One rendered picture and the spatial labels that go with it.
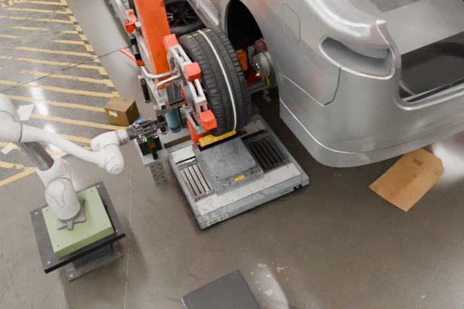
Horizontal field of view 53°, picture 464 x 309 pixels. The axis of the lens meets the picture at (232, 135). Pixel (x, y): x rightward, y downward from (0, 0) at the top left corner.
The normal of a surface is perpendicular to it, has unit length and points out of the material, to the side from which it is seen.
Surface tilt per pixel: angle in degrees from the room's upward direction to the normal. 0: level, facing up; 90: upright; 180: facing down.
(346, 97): 89
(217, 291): 0
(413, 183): 1
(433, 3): 22
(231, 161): 0
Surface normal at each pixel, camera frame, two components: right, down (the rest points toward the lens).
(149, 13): 0.41, 0.60
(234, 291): -0.11, -0.72
